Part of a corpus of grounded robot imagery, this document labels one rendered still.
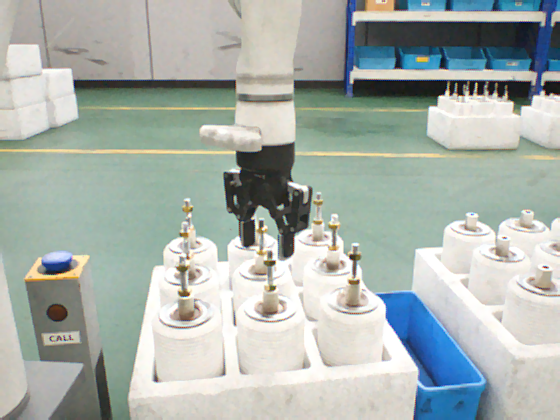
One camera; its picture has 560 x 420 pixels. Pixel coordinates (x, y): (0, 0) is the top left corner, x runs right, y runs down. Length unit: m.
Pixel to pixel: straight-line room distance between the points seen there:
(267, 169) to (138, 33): 5.59
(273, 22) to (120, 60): 5.69
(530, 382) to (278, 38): 0.60
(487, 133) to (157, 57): 4.08
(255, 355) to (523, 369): 0.39
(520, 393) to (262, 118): 0.55
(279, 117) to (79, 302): 0.37
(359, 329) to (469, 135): 2.33
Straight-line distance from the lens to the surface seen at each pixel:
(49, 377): 0.57
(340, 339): 0.73
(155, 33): 6.11
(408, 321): 1.10
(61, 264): 0.74
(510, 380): 0.85
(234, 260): 0.92
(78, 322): 0.76
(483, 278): 0.95
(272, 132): 0.61
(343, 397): 0.74
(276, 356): 0.72
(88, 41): 6.37
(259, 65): 0.60
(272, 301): 0.71
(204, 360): 0.72
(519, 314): 0.86
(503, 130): 3.05
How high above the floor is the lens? 0.62
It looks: 19 degrees down
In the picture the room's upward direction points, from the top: straight up
